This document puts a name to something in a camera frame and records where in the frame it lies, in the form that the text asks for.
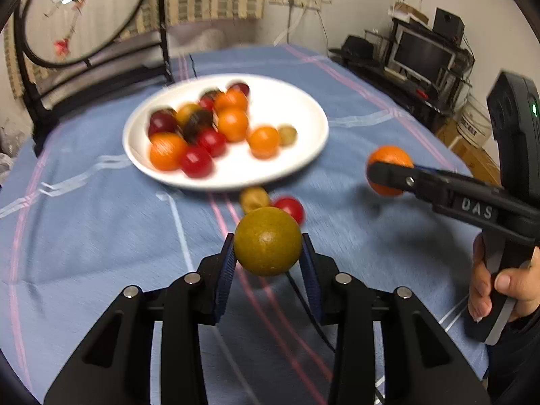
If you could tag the black speaker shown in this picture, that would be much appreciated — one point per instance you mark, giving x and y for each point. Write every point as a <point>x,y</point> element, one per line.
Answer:
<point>449,23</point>

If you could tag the person's right hand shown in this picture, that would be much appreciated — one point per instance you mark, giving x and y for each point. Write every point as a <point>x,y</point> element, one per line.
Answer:
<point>527,287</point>

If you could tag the person's right forearm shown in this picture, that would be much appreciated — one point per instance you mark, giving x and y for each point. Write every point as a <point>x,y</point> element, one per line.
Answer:
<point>519,367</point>

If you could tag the white wall power strip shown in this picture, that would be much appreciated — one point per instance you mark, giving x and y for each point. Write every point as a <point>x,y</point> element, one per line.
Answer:
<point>306,2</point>

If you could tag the brown cardboard box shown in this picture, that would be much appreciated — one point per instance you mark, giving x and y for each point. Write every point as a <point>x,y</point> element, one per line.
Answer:
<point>468,158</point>

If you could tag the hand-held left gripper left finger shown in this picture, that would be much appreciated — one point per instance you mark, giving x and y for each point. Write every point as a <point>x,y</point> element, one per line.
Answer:
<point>225,270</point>

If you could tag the purple red plum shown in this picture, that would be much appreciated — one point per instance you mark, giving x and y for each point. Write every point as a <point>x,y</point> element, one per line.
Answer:
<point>162,120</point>

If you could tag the blue striped tablecloth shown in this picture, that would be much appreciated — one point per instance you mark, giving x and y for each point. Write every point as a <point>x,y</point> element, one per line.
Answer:
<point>105,240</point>

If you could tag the round embroidered screen black stand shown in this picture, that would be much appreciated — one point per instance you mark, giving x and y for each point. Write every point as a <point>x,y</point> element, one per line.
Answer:
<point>84,17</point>

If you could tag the black metal computer rack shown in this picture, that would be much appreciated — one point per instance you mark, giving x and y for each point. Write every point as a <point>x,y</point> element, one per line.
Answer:
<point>422,97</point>

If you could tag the black bag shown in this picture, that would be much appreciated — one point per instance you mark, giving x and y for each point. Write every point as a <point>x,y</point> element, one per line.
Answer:
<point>358,48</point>

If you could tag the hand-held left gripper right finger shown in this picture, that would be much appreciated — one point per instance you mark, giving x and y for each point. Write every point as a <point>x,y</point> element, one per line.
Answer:
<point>310,278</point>

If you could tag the flat cardboard box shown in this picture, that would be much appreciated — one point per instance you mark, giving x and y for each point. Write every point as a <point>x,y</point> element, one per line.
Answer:
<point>411,10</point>

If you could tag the black computer monitor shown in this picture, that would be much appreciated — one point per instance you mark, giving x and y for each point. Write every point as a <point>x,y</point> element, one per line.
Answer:
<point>424,52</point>

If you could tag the white bucket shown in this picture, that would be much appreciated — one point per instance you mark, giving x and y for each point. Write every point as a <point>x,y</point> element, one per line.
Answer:
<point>474,122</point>

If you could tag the white oval plate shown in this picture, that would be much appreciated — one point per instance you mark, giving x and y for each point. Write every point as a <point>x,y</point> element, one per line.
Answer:
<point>287,101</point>

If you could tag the greenish yellow orange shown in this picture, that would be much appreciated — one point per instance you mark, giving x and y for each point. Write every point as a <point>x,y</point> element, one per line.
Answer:
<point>268,241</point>

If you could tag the small dark red fruit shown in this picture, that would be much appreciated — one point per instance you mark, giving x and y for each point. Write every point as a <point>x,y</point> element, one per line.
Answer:
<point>238,88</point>

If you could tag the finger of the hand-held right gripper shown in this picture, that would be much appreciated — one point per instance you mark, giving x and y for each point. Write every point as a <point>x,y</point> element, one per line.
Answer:
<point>400,181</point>
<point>464,181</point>

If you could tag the small yellow green fruit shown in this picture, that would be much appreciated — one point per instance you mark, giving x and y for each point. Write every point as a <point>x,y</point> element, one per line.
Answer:
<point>287,135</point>

